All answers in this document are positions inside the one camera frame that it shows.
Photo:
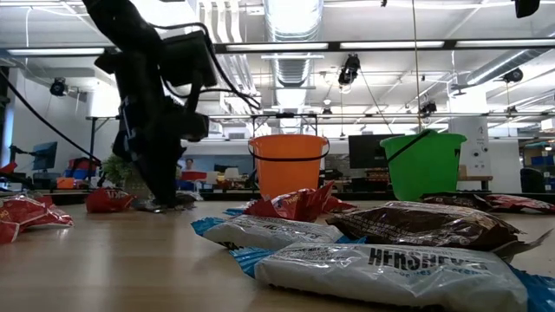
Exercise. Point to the artificial green potted plant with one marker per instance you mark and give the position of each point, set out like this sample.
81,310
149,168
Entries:
117,171

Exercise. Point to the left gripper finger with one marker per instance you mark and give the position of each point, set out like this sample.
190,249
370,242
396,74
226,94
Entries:
152,173
170,173

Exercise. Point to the black ceiling camera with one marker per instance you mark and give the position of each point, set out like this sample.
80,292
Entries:
427,107
513,75
58,86
349,69

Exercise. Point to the person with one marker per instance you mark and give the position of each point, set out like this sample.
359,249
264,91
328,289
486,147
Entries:
189,164

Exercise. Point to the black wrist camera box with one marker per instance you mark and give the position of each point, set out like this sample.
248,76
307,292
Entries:
188,60

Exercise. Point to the brown chocolate bar packet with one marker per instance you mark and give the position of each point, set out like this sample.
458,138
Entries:
455,200
425,227

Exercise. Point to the red blue storage bins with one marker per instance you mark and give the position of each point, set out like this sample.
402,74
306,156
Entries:
80,169

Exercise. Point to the orange plastic bucket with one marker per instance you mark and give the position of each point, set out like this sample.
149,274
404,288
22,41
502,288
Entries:
286,169

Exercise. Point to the monitor on arm mount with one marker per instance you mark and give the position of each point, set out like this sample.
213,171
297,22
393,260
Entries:
44,155

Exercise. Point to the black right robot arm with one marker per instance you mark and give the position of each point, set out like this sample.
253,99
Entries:
526,6

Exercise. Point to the black background monitor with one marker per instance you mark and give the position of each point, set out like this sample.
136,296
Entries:
366,151

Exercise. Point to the green plastic bucket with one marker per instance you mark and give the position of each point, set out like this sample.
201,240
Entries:
422,169

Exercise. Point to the black overhead light beam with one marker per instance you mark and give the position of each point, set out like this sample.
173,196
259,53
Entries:
390,44

